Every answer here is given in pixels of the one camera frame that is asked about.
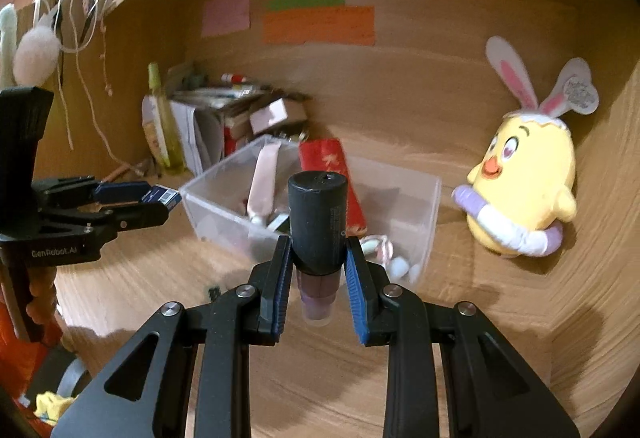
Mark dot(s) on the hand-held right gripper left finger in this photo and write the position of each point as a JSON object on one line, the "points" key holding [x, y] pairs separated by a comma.
{"points": [[282, 290]]}

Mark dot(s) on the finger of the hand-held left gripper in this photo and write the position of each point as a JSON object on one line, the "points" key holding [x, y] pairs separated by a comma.
{"points": [[125, 192], [142, 218]]}

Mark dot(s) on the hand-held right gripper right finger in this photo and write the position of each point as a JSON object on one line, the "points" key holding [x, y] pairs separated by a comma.
{"points": [[357, 298]]}

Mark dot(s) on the clear plastic storage box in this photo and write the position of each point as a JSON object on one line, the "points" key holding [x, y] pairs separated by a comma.
{"points": [[220, 218]]}

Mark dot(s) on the black and purple bottle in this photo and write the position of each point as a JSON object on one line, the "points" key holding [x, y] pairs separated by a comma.
{"points": [[317, 218]]}

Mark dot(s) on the red printed packet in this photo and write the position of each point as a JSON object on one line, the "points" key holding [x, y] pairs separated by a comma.
{"points": [[325, 155]]}

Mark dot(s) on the person's left forearm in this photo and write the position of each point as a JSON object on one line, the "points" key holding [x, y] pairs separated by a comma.
{"points": [[12, 358]]}

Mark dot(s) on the person's left hand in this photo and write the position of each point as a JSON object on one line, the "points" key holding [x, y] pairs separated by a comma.
{"points": [[42, 298]]}

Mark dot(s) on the wooden pencil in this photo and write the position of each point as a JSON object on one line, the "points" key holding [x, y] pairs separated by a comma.
{"points": [[116, 173]]}

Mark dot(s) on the white yellow snack packet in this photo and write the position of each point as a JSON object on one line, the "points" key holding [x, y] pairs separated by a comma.
{"points": [[152, 132]]}

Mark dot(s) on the small black clip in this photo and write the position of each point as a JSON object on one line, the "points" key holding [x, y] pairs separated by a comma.
{"points": [[214, 293]]}

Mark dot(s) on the yellow-green bottle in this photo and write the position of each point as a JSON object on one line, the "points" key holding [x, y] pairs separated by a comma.
{"points": [[167, 127]]}

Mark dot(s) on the pale pink tube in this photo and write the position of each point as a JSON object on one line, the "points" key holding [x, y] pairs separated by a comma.
{"points": [[265, 178]]}

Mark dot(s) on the dark tape roll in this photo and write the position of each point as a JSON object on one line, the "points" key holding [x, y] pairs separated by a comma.
{"points": [[72, 378]]}

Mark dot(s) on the red white tube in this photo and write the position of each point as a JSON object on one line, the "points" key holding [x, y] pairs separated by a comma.
{"points": [[239, 78]]}

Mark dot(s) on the white fluffy pompom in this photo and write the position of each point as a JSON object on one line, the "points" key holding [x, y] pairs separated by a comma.
{"points": [[35, 57]]}

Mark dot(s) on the small pink white box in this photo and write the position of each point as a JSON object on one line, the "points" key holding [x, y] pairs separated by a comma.
{"points": [[277, 115]]}

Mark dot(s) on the yellow cloth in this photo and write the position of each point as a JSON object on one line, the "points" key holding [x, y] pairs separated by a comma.
{"points": [[52, 405]]}

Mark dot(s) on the pale green hanging toy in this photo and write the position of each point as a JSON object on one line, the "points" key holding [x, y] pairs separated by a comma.
{"points": [[6, 47]]}

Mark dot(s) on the pink sticky note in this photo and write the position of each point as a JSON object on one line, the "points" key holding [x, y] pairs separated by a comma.
{"points": [[225, 12]]}

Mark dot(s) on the yellow chick plush toy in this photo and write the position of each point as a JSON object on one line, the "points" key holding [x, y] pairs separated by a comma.
{"points": [[530, 178]]}

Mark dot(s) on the orange sticky note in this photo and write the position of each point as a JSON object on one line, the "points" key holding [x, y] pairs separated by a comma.
{"points": [[320, 26]]}

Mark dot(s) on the green sticky note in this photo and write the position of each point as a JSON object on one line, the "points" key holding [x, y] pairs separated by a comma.
{"points": [[305, 1]]}

